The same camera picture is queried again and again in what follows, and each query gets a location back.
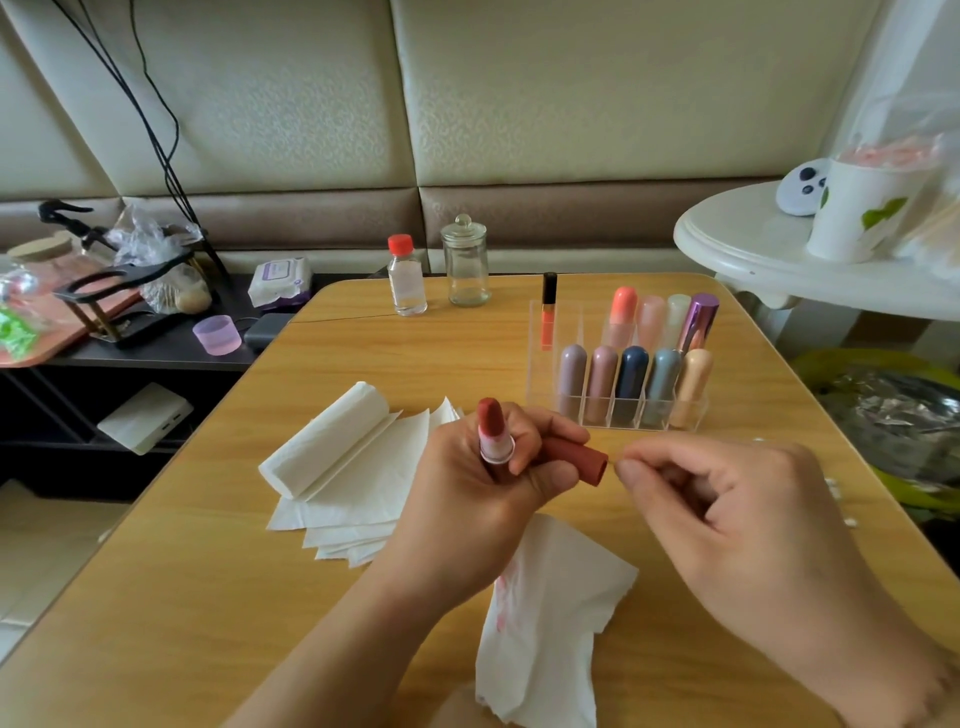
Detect person's right hand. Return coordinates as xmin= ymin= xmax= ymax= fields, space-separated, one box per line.
xmin=615 ymin=435 xmax=960 ymax=714

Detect person's left hand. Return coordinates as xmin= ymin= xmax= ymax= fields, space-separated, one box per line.
xmin=367 ymin=399 xmax=594 ymax=617

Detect pile of cotton swabs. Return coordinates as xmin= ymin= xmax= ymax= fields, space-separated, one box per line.
xmin=750 ymin=435 xmax=864 ymax=530

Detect red lipstick pink tube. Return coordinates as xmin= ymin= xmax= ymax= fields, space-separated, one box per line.
xmin=475 ymin=396 xmax=519 ymax=470

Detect dark red lipstick cap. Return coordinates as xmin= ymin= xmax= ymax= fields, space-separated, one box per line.
xmin=540 ymin=435 xmax=611 ymax=486

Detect stack of white tissues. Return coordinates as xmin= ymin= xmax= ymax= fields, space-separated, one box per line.
xmin=258 ymin=381 xmax=467 ymax=569

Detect white tissue sheet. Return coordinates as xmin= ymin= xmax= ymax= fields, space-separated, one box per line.
xmin=474 ymin=513 xmax=641 ymax=728

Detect clear acrylic lipstick organizer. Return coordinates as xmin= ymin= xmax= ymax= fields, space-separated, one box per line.
xmin=540 ymin=271 xmax=722 ymax=429

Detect person's right forearm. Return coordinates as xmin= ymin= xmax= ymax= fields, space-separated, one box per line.
xmin=900 ymin=645 xmax=960 ymax=728

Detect yellow-green bin with bag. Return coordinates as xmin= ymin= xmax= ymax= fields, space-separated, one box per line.
xmin=787 ymin=348 xmax=960 ymax=519

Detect clear bottle red cap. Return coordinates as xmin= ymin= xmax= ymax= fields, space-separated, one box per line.
xmin=387 ymin=232 xmax=429 ymax=318

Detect glass jar with lid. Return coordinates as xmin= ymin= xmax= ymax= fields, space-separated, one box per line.
xmin=442 ymin=213 xmax=492 ymax=308

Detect wet wipes pack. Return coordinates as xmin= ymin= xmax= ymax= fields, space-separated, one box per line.
xmin=247 ymin=255 xmax=314 ymax=311

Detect small purple plastic cup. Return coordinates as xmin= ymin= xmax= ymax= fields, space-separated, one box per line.
xmin=192 ymin=315 xmax=245 ymax=357

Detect white round side table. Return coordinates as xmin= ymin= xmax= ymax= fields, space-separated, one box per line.
xmin=673 ymin=183 xmax=960 ymax=324

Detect white power bank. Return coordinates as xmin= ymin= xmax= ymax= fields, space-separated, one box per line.
xmin=96 ymin=381 xmax=195 ymax=456

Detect white mug green leaf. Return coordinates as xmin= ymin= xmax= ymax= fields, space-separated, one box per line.
xmin=807 ymin=138 xmax=947 ymax=264

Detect black low shelf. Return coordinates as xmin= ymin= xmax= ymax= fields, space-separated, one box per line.
xmin=0 ymin=267 xmax=392 ymax=504

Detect white panda figure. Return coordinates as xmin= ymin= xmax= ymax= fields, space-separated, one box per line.
xmin=775 ymin=159 xmax=831 ymax=218

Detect crumpled clear plastic bag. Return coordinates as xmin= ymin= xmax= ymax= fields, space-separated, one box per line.
xmin=108 ymin=199 xmax=219 ymax=317

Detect pink tray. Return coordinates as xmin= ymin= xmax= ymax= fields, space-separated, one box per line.
xmin=0 ymin=247 xmax=144 ymax=369

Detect beige padded backrest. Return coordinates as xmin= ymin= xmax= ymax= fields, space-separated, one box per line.
xmin=0 ymin=0 xmax=887 ymax=279

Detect green plastic wrapper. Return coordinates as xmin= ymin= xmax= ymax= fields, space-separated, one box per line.
xmin=0 ymin=304 xmax=44 ymax=362

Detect black clip tool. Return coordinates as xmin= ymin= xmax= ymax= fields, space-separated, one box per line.
xmin=37 ymin=198 xmax=119 ymax=249

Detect jar with wooden lid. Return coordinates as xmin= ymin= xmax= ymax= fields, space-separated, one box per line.
xmin=4 ymin=231 xmax=80 ymax=294

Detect black cables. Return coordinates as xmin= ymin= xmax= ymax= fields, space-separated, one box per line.
xmin=52 ymin=0 xmax=227 ymax=272

